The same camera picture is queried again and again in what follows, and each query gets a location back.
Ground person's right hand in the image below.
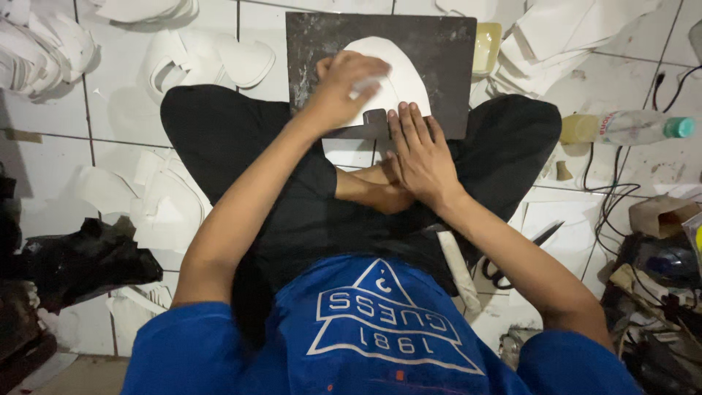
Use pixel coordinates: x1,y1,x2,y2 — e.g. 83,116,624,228
384,101,467,212

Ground person's left hand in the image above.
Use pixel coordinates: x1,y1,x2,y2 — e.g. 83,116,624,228
306,50,393,133

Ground white curved shoe piece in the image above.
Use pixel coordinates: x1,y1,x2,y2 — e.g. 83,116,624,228
337,36,433,128

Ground dark scuffed work board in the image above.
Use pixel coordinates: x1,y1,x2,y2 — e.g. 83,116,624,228
285,12,478,141

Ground small yellow plastic tray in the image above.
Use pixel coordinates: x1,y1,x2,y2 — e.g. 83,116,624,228
472,22,503,77

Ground person's bare feet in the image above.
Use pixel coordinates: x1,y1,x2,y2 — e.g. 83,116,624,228
334,161,416,216

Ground heap of white cut pieces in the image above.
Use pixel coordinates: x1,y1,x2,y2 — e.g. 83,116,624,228
90,0,199,26
106,284,177,358
74,148,214,254
487,0,665,101
0,0,101,103
143,29,276,106

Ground person's black trousers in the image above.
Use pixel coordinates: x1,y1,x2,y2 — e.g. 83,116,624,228
159,84,563,352

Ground white fabric strip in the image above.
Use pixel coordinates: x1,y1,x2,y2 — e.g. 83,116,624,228
435,230,484,315

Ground stack of white flat sheets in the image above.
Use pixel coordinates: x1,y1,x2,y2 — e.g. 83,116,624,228
508,188,605,308

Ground person's blue printed shirt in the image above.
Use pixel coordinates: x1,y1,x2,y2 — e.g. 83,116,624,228
121,255,644,395

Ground clear bottle with green cap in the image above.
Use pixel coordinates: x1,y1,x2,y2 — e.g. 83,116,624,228
559,109,697,147

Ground crumpled black plastic bag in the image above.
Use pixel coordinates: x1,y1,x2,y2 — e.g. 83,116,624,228
21,217,164,315

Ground heap of cluttered tools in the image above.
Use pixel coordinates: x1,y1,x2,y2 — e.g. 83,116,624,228
599,230,702,395

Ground dark heap of material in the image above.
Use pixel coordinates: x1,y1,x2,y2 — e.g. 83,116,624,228
0,162,58,380

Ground black-handled scissors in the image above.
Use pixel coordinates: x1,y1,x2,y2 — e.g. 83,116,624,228
481,221,566,291

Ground bundle of black cables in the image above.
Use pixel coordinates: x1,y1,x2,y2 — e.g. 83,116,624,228
581,142,644,260

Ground black cable with plug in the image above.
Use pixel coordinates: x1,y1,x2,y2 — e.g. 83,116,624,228
652,65,702,114

